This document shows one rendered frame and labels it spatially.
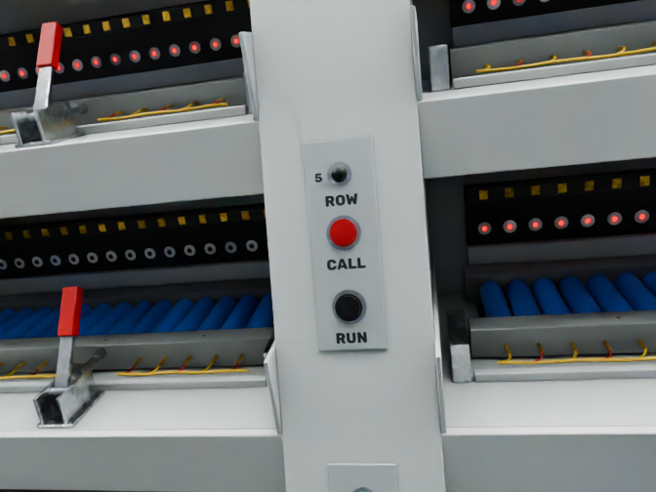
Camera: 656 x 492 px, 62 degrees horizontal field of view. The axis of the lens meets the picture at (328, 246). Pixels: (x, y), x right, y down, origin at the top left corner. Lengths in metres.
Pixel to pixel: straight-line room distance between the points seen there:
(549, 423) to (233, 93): 0.30
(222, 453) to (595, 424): 0.22
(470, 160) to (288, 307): 0.14
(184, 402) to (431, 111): 0.25
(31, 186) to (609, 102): 0.36
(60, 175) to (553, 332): 0.34
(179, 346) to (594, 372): 0.29
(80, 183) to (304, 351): 0.18
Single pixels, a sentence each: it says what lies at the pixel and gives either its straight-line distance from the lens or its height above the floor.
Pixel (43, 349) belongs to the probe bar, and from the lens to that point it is 0.49.
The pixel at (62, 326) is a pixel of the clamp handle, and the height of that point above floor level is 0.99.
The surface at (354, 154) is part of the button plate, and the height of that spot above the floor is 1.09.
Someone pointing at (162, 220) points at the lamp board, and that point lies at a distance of 0.53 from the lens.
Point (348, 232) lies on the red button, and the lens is 0.31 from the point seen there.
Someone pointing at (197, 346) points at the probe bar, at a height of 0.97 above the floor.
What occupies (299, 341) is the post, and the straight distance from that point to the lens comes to 0.33.
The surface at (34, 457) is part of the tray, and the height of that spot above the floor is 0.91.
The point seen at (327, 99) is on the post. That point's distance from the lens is 0.33.
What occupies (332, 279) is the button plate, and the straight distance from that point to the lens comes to 0.32.
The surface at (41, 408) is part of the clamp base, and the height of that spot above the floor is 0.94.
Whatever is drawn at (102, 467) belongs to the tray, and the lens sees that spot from 0.42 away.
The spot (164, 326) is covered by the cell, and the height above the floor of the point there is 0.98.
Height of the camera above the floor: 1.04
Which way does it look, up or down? level
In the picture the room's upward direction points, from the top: 4 degrees counter-clockwise
